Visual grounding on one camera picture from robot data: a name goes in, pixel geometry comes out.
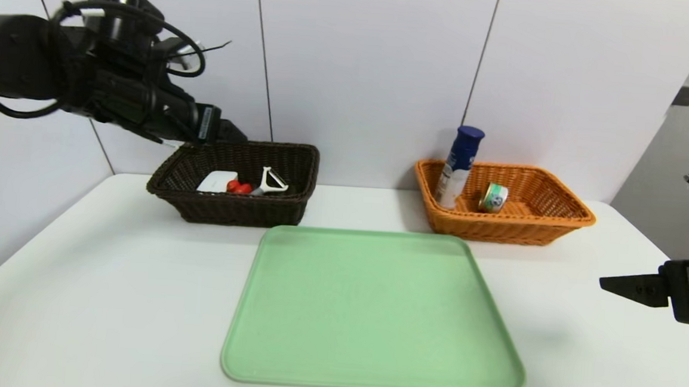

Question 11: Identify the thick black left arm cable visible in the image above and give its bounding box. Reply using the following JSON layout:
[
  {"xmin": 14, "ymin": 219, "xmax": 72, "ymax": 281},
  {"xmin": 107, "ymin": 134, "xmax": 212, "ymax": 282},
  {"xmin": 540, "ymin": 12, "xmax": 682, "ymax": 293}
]
[{"xmin": 47, "ymin": 0, "xmax": 211, "ymax": 79}]

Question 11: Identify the blue white bottle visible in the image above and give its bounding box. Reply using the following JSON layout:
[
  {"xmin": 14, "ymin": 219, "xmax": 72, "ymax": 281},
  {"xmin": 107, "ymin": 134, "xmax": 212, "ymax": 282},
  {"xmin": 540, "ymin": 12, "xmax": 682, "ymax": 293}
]
[{"xmin": 433, "ymin": 124, "xmax": 485, "ymax": 213}]

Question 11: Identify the light green plastic tray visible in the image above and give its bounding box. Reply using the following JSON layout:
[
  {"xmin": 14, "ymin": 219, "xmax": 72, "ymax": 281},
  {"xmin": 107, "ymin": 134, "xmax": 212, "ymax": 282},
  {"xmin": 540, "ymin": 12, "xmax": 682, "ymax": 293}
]
[{"xmin": 219, "ymin": 221, "xmax": 536, "ymax": 387}]

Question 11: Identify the labelled black left arm cable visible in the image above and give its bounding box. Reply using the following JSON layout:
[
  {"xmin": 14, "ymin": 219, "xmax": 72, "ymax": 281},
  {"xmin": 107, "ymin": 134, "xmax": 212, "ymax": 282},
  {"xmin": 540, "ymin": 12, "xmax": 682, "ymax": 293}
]
[{"xmin": 93, "ymin": 113, "xmax": 186, "ymax": 149}]

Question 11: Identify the dark brown wicker basket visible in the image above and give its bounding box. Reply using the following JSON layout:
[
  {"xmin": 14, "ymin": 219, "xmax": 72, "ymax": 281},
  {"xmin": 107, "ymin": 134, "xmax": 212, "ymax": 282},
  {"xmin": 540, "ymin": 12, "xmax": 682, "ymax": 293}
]
[{"xmin": 144, "ymin": 134, "xmax": 322, "ymax": 231}]

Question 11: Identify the white peeler grey handle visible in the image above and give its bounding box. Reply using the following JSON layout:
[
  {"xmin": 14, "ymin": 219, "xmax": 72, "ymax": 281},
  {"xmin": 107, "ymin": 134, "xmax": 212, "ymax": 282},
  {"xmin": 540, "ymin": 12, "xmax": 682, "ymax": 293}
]
[{"xmin": 250, "ymin": 165, "xmax": 291, "ymax": 199}]

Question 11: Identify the thin black camera wire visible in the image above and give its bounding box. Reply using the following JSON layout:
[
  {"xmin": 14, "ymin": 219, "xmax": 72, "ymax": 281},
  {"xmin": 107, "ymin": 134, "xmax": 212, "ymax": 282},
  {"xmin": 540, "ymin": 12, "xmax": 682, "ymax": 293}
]
[{"xmin": 170, "ymin": 36, "xmax": 233, "ymax": 63}]

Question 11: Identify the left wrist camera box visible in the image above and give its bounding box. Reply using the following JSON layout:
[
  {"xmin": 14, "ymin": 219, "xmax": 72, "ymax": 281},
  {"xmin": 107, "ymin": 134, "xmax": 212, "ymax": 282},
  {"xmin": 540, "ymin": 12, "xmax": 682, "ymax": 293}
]
[{"xmin": 159, "ymin": 36, "xmax": 208, "ymax": 76}]

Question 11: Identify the white rectangular case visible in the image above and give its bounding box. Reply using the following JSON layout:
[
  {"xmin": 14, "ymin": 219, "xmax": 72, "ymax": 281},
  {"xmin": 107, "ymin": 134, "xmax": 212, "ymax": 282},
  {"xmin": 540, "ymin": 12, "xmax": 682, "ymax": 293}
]
[{"xmin": 196, "ymin": 169, "xmax": 240, "ymax": 195}]

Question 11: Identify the small tin can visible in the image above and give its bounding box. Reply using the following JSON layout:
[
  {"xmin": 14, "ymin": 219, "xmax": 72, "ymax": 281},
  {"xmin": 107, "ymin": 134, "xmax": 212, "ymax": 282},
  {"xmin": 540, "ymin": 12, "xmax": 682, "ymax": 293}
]
[{"xmin": 477, "ymin": 182, "xmax": 510, "ymax": 215}]

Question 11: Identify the orange wicker basket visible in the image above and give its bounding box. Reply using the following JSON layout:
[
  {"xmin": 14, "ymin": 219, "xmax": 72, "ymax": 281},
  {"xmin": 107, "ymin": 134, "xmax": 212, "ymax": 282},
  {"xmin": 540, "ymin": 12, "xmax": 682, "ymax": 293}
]
[{"xmin": 410, "ymin": 158, "xmax": 599, "ymax": 250}]

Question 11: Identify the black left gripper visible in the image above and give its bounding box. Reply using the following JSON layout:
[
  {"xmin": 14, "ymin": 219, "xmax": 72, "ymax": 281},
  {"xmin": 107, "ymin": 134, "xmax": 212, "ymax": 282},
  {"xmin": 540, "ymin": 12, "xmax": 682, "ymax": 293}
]
[{"xmin": 150, "ymin": 83, "xmax": 251, "ymax": 146}]

